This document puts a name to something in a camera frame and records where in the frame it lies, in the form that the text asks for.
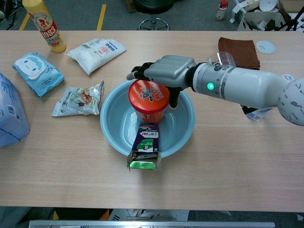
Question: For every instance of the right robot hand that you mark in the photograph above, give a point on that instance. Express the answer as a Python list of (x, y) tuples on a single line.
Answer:
[(171, 70)]

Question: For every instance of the orange instant noodle cup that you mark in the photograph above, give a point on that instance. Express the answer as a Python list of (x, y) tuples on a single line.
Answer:
[(147, 99)]

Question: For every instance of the purple toothpaste box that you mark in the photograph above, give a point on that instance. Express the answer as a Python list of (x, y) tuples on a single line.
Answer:
[(146, 140)]

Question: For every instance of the silver snack packet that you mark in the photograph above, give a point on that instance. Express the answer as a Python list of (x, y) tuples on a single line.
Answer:
[(78, 101)]

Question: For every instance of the clear water bottle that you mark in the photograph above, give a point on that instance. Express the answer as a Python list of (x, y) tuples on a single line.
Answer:
[(257, 115)]

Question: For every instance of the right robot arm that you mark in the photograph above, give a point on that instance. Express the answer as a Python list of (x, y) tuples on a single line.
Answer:
[(249, 85)]

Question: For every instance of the white lighthouse toy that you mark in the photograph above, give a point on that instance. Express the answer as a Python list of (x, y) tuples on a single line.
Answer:
[(221, 12)]

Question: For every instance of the white salt bag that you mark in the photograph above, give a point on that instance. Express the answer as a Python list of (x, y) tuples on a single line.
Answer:
[(95, 54)]

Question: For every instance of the yellow bottle with red label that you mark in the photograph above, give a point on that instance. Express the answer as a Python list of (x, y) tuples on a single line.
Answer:
[(47, 28)]

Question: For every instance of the chrome stool base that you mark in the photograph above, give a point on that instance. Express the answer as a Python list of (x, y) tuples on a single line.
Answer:
[(154, 23)]

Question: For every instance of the clear jar of clips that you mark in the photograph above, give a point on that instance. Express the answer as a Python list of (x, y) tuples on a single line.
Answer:
[(225, 58)]

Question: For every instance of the black stool seat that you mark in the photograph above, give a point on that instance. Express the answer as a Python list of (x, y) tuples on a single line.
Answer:
[(153, 6)]

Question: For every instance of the brown cloth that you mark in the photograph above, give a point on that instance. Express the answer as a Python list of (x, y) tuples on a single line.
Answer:
[(240, 50)]

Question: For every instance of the light blue plastic basin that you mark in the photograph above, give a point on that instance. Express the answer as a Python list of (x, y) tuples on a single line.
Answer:
[(114, 118)]

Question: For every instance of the brown cardboard box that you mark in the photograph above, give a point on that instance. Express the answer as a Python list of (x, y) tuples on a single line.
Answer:
[(129, 6)]

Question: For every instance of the white cardboard box of clutter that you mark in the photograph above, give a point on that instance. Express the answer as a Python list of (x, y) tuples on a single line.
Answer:
[(251, 16)]

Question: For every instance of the white round table grommet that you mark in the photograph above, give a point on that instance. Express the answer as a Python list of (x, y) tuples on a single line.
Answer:
[(266, 47)]

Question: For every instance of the black tripod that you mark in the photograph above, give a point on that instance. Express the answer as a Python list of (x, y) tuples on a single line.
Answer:
[(294, 22)]

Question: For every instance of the blue wet wipes pack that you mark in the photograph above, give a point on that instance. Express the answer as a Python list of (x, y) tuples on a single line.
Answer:
[(35, 71)]

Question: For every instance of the large blue tissue pack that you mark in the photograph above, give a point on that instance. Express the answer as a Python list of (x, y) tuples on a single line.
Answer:
[(12, 114)]

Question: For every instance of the aluminium rail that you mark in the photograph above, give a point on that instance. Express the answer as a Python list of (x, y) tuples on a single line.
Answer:
[(152, 224)]

